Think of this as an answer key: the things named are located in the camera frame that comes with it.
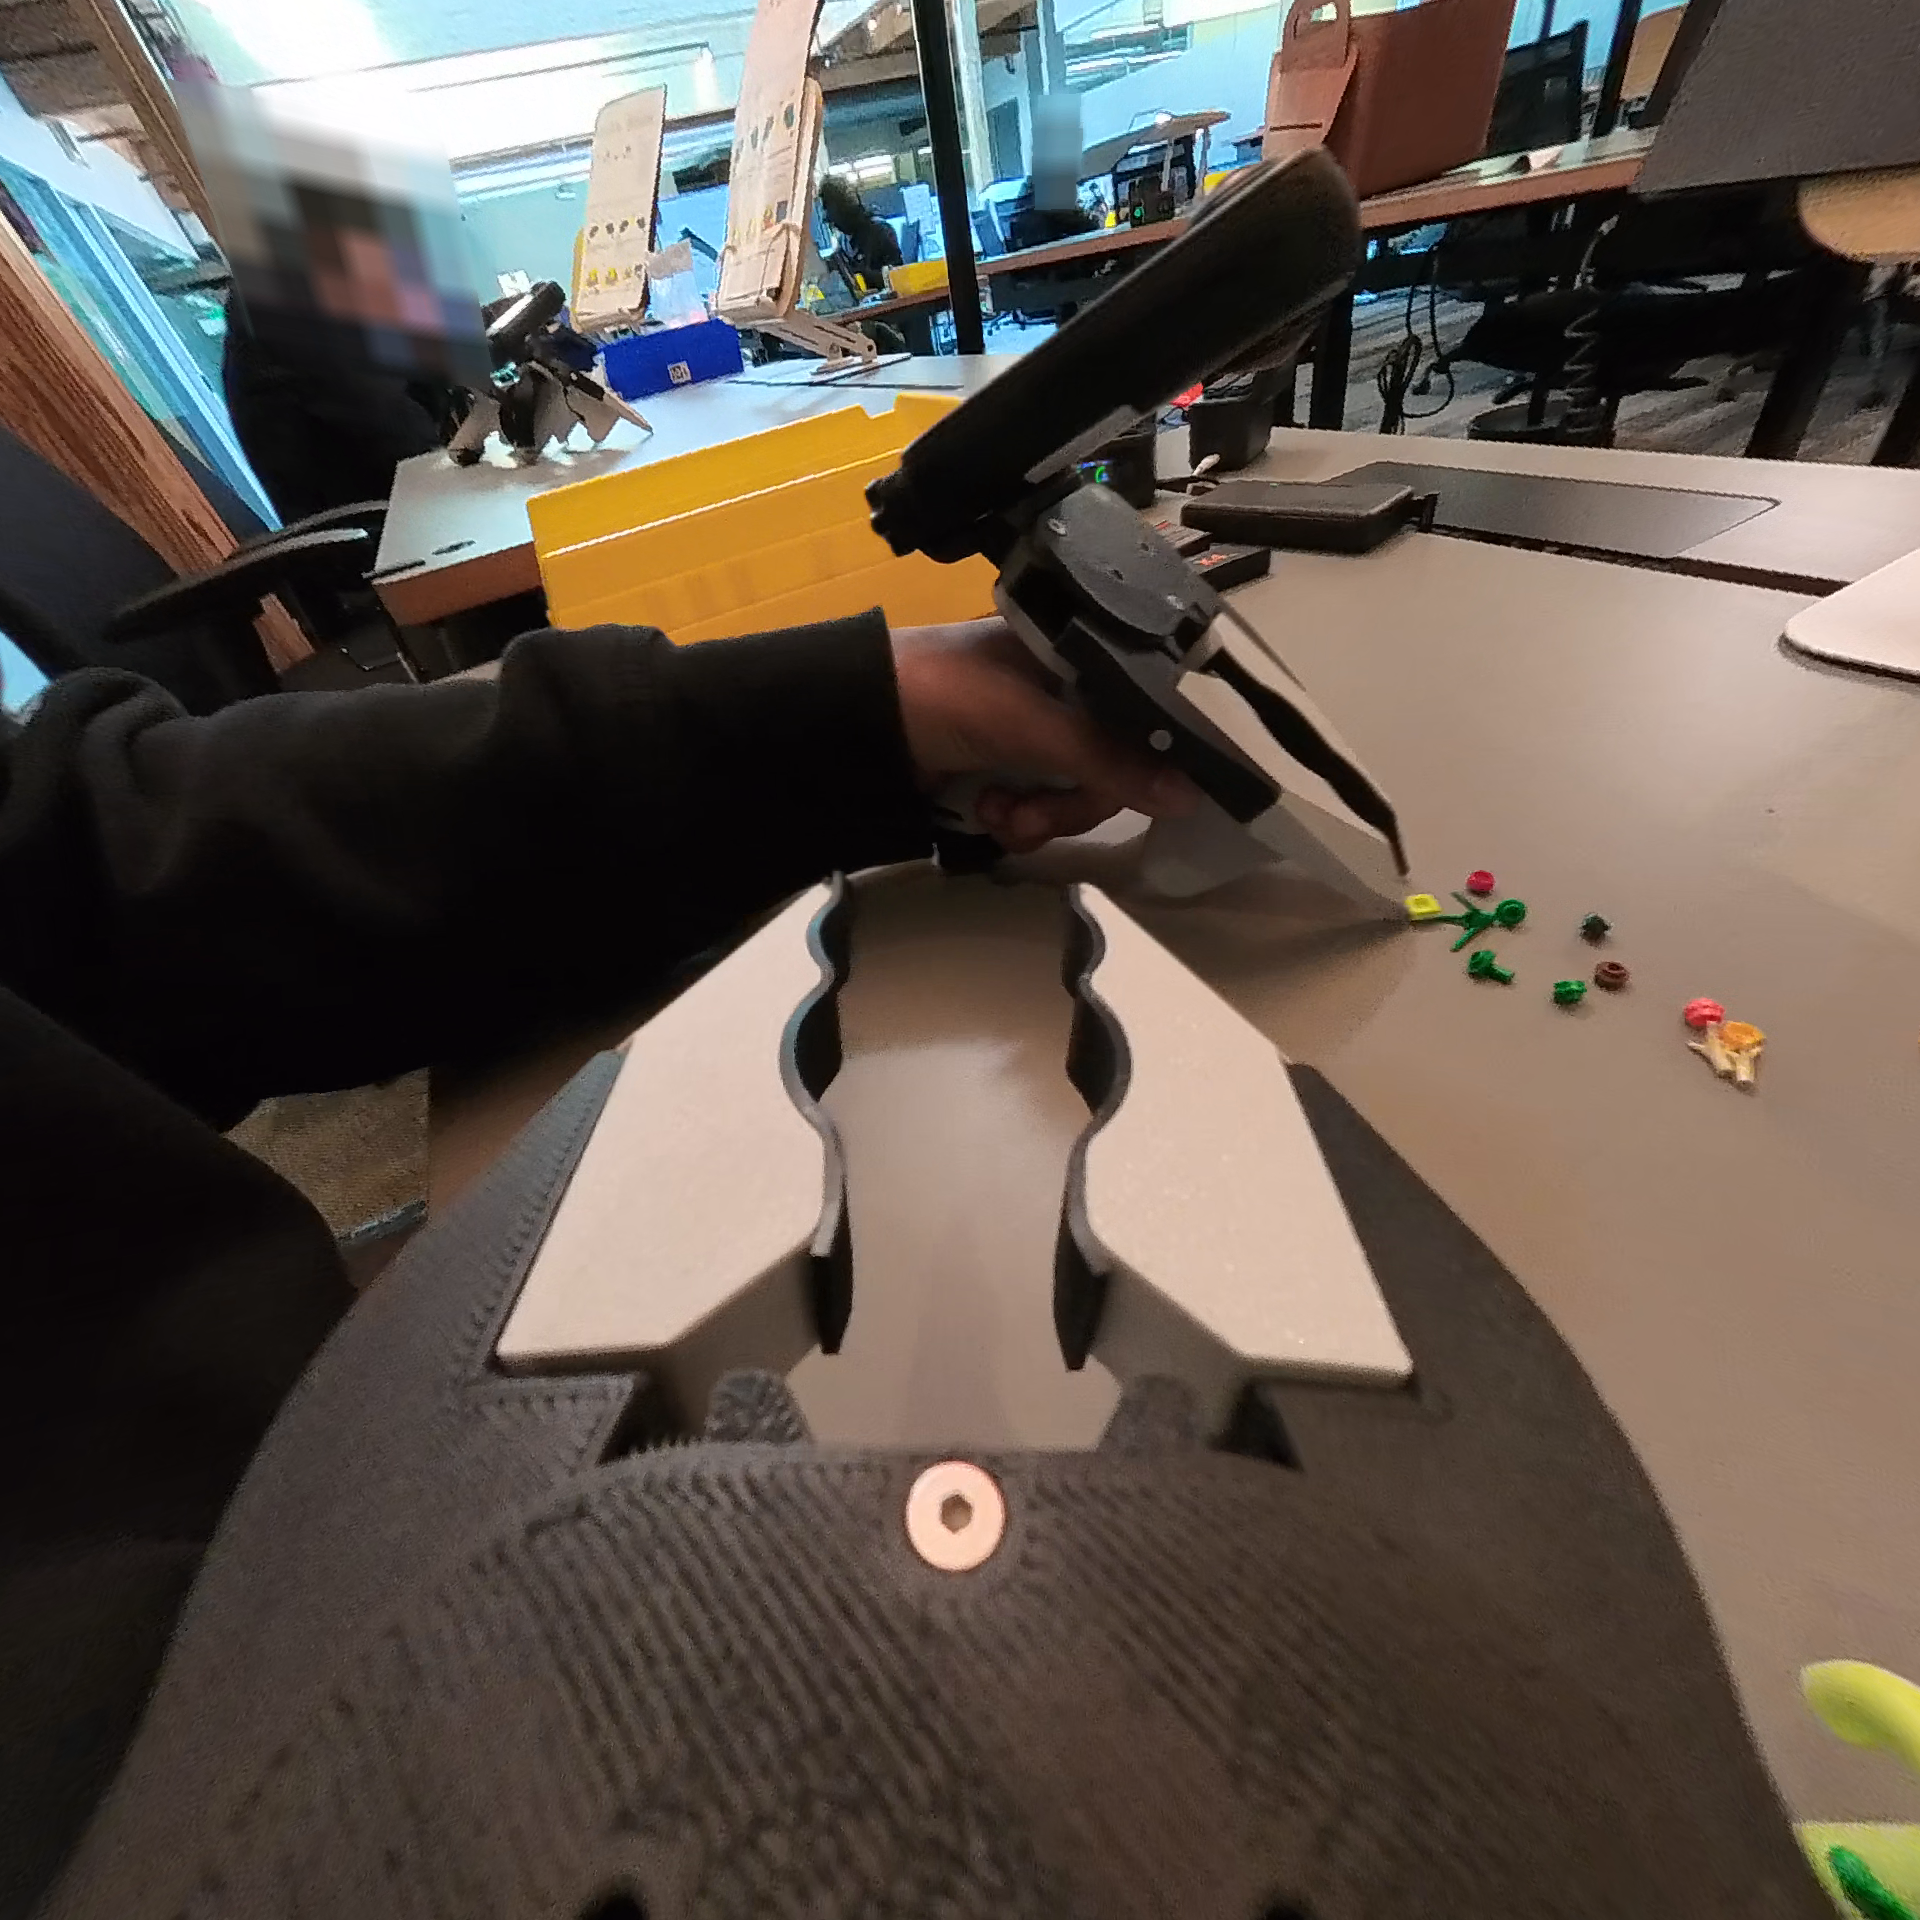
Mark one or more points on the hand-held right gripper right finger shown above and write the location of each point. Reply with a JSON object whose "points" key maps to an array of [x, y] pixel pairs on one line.
{"points": [[1245, 1215]]}

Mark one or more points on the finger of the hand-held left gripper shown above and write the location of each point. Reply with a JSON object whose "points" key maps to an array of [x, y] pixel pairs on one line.
{"points": [[1292, 812], [1299, 719]]}

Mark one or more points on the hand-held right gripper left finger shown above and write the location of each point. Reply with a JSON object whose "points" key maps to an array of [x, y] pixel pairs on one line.
{"points": [[673, 1199]]}

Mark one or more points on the green stem toy piece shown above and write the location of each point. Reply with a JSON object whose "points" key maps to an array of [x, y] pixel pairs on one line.
{"points": [[1469, 931]]}

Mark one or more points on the beige branch toy piece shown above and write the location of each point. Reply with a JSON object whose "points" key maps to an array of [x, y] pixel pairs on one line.
{"points": [[1729, 1064]]}

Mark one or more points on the person's left forearm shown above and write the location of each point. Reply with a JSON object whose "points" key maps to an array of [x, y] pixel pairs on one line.
{"points": [[525, 823]]}

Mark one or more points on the person's left hand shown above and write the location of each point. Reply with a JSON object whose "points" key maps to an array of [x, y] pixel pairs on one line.
{"points": [[1020, 719]]}

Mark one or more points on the black upright device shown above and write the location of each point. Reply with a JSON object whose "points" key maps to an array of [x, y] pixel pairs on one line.
{"points": [[1245, 430]]}

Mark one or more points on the black battery pack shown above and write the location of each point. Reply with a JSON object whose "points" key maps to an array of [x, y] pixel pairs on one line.
{"points": [[1228, 565]]}

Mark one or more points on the black charger case with display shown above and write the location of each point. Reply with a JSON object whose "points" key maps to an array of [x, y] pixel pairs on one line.
{"points": [[1124, 465]]}

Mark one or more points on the black flat box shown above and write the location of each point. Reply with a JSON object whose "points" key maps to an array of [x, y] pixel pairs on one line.
{"points": [[1305, 510]]}

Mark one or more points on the black pillar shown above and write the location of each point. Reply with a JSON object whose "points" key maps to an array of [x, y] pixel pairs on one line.
{"points": [[946, 151]]}

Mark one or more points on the brown bag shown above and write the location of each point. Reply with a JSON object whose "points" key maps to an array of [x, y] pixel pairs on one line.
{"points": [[1394, 88]]}

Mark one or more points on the background wooden desk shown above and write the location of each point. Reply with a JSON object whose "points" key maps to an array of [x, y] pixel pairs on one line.
{"points": [[1499, 180]]}

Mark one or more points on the table inset panel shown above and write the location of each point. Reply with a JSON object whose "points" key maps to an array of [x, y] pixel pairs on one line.
{"points": [[1576, 504]]}

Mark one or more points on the black office chair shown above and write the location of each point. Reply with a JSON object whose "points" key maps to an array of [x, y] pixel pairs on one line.
{"points": [[1528, 345], [228, 585]]}

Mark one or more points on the cardboard display stand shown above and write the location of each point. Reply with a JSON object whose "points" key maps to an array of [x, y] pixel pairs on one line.
{"points": [[771, 165], [623, 211]]}

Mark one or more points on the black monitor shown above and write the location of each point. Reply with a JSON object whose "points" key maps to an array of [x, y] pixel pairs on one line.
{"points": [[1538, 84]]}

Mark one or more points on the blue plastic bin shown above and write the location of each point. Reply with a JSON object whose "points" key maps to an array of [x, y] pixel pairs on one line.
{"points": [[673, 360]]}

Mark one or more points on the yellow plastic bin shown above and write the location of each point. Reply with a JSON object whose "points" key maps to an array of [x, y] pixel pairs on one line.
{"points": [[720, 524]]}

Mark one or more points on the person's dark jacket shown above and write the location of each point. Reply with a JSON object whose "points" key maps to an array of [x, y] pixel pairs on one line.
{"points": [[135, 1424]]}

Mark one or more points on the dark grey panel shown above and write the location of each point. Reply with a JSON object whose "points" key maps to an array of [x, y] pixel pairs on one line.
{"points": [[1770, 88]]}

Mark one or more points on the idle hand-held gripper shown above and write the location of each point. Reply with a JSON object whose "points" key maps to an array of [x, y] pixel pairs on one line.
{"points": [[541, 391]]}

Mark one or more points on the light wooden board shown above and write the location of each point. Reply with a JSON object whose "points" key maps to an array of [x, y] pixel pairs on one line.
{"points": [[1858, 217]]}

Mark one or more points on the lime green soft toy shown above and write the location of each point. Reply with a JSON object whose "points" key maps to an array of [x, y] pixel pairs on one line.
{"points": [[1858, 1709]]}

